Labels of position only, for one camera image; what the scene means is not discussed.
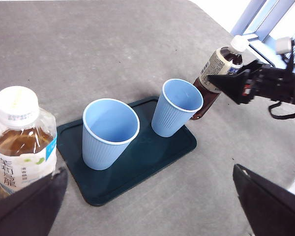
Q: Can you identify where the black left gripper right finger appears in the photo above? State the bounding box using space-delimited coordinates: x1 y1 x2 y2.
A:
233 164 295 236

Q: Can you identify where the dark teal plastic tray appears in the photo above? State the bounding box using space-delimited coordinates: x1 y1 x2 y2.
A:
56 95 197 207

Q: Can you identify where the blue window frame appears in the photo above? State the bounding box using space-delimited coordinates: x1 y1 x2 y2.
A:
230 0 295 69

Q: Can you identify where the blue ribbed plastic cup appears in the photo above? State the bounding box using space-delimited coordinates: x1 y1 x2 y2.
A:
151 78 204 138
82 98 140 171

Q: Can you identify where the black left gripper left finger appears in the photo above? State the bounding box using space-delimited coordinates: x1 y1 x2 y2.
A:
0 167 68 236

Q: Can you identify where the dark oolong tea bottle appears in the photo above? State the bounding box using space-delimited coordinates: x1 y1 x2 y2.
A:
189 35 249 120

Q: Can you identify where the black cable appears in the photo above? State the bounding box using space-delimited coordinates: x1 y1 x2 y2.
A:
267 99 295 120

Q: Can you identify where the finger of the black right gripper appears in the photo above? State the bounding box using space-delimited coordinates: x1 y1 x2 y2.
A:
237 60 265 72
207 70 251 105

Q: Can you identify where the jasmine oolong tea bottle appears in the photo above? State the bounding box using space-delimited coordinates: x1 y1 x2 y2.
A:
0 86 58 197

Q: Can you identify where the pale grey camera box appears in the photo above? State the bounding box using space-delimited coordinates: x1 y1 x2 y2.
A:
275 36 293 54

